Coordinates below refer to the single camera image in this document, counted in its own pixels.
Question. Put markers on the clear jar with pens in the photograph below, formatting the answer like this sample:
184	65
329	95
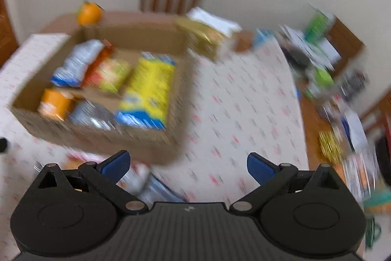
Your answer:
352	83

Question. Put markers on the long yellow snack packet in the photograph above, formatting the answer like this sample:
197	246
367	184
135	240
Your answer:
149	89

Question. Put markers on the cherry print tablecloth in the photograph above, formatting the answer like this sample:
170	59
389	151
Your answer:
244	114

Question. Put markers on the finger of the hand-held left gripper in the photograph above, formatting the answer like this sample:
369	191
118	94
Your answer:
2	145

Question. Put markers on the mandarin orange with leaf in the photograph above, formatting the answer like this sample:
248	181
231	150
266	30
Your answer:
89	14

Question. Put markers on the clear package orange label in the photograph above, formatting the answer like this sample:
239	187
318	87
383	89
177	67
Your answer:
357	169

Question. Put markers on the gold foil bag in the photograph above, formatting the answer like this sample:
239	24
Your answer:
201	37

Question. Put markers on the black lid jar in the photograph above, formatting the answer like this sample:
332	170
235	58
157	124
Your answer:
296	57

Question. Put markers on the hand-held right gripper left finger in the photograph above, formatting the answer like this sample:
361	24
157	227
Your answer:
117	164

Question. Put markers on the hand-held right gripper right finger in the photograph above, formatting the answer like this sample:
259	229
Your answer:
259	167

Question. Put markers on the white paper sheet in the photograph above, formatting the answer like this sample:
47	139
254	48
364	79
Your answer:
213	19

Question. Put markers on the small orange snack packet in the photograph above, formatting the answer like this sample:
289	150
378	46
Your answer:
56	103

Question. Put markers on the gold bead ornament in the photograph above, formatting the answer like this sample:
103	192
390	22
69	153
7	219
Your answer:
330	144

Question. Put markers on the silver blue snack packet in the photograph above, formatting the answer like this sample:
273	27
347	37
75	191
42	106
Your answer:
78	63
143	184

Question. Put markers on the yellow label bread packet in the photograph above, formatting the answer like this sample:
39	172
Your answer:
114	76

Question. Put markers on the green lid jar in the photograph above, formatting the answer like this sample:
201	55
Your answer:
323	77

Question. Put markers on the light blue box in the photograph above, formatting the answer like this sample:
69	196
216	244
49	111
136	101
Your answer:
263	38

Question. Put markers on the wooden door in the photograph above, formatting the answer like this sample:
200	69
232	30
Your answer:
6	40

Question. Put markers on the clear packet with dark snack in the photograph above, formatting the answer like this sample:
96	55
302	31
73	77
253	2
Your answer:
91	115

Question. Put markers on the long orange snack packet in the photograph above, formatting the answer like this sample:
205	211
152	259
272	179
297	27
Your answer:
102	53

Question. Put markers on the cardboard box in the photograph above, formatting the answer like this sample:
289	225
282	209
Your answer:
100	138

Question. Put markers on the pile of white papers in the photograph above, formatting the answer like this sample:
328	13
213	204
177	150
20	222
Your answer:
328	50

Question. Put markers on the green white box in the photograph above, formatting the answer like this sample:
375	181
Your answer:
319	24

